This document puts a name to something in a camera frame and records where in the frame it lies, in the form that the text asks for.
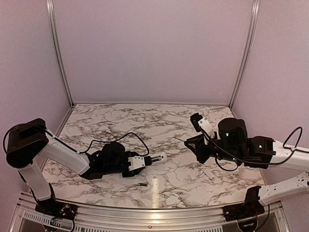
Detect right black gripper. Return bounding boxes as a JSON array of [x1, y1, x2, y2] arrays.
[[184, 133, 242, 164]]

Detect white remote control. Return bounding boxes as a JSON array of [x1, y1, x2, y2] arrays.
[[144, 153, 167, 166]]

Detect white battery cover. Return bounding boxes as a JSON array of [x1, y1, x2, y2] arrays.
[[203, 170, 215, 180]]

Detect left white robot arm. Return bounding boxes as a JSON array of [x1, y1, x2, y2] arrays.
[[3, 118, 152, 215]]

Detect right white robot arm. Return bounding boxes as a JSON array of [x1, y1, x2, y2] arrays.
[[184, 113, 309, 217]]

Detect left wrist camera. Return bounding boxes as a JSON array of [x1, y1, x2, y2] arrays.
[[128, 156, 152, 171]]

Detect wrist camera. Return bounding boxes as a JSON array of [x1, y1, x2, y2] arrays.
[[190, 113, 216, 139], [128, 156, 152, 171]]

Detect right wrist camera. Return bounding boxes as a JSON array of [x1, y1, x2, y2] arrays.
[[190, 113, 216, 139]]

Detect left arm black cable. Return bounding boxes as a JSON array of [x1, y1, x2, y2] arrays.
[[2, 123, 149, 158]]

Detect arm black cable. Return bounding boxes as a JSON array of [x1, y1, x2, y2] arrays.
[[200, 127, 309, 171], [2, 123, 149, 158]]

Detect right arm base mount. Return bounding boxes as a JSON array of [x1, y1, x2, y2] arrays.
[[223, 186, 265, 221]]

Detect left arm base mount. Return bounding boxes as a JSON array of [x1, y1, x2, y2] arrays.
[[35, 198, 77, 220]]

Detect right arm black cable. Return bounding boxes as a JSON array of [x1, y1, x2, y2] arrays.
[[200, 127, 309, 171]]

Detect front aluminium rail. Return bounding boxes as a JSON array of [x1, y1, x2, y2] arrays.
[[9, 192, 290, 232]]

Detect right aluminium frame post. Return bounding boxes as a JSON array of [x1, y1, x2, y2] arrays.
[[228, 0, 261, 111]]

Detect aluminium frame post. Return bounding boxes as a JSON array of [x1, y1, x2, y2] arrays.
[[46, 0, 74, 108], [228, 0, 261, 111]]

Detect left aluminium frame post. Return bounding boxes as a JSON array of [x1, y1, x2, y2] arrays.
[[46, 0, 74, 108]]

